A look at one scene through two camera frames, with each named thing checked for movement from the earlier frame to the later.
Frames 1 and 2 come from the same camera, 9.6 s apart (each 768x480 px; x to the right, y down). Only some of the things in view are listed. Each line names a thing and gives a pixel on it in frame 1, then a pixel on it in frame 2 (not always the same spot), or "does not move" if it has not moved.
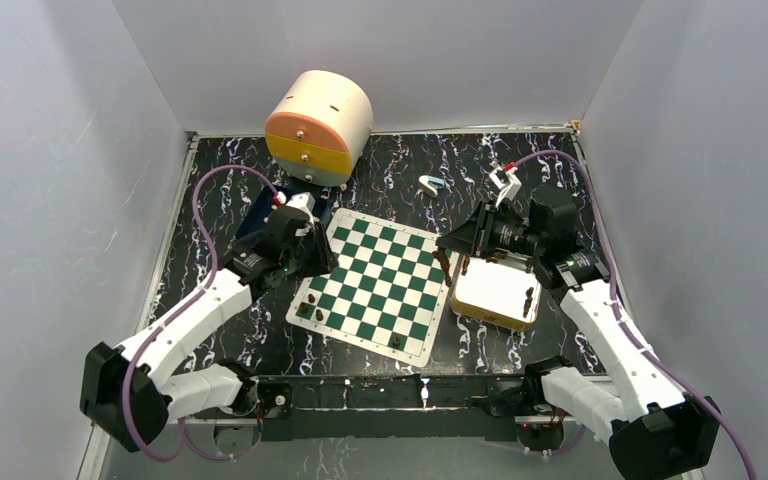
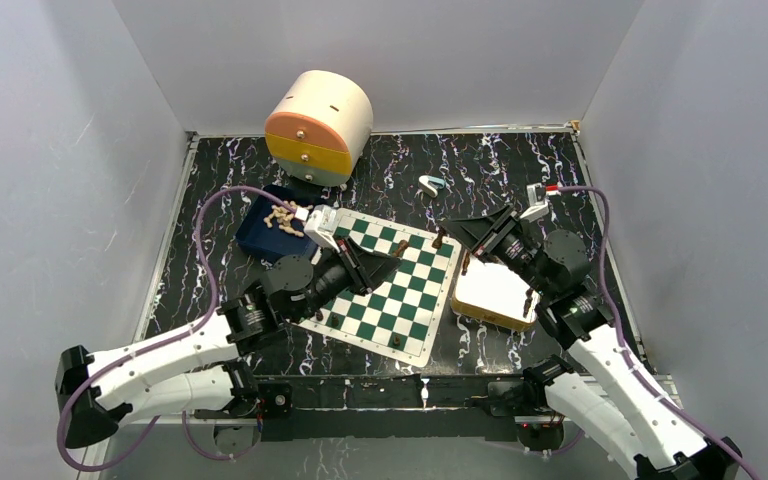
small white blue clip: [431, 184] does not move
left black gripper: [325, 261] → [365, 270]
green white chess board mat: [389, 292] does not move
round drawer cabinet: [321, 126] does not move
